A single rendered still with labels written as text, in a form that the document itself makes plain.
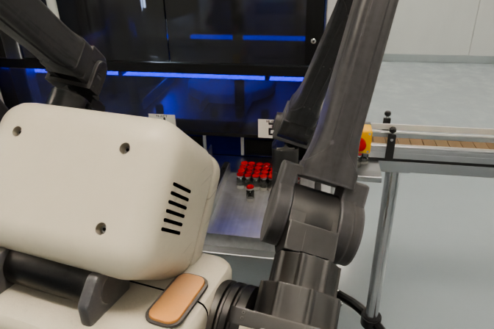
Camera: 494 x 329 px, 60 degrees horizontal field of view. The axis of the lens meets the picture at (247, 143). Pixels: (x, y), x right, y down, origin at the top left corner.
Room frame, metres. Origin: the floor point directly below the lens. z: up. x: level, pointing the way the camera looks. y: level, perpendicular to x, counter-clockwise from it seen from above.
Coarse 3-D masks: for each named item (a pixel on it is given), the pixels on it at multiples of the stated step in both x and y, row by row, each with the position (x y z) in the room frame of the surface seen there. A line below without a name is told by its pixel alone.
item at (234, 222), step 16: (224, 176) 1.07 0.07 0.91; (224, 192) 1.03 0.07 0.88; (240, 192) 1.03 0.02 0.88; (256, 192) 1.03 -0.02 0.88; (224, 208) 0.95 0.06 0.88; (240, 208) 0.95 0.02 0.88; (256, 208) 0.95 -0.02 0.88; (224, 224) 0.88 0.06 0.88; (240, 224) 0.88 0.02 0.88; (256, 224) 0.88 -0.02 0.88; (208, 240) 0.81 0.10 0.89; (224, 240) 0.80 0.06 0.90; (240, 240) 0.79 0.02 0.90; (256, 240) 0.78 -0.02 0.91
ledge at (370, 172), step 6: (372, 162) 1.19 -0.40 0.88; (378, 162) 1.19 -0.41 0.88; (360, 168) 1.15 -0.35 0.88; (366, 168) 1.15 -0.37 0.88; (372, 168) 1.15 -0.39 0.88; (378, 168) 1.15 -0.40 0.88; (360, 174) 1.12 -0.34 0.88; (366, 174) 1.12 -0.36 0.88; (372, 174) 1.12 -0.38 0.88; (378, 174) 1.12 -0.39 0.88; (360, 180) 1.11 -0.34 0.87; (366, 180) 1.10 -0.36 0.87; (372, 180) 1.10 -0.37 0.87; (378, 180) 1.10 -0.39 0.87
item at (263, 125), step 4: (260, 120) 1.16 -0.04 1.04; (264, 120) 1.16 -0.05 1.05; (268, 120) 1.16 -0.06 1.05; (272, 120) 1.15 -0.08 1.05; (260, 124) 1.16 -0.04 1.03; (264, 124) 1.16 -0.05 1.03; (260, 128) 1.16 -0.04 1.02; (264, 128) 1.16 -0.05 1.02; (260, 132) 1.16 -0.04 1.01; (264, 132) 1.16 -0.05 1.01; (272, 132) 1.15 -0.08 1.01; (260, 136) 1.16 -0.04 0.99; (264, 136) 1.16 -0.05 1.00; (268, 136) 1.16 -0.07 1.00; (272, 136) 1.15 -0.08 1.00
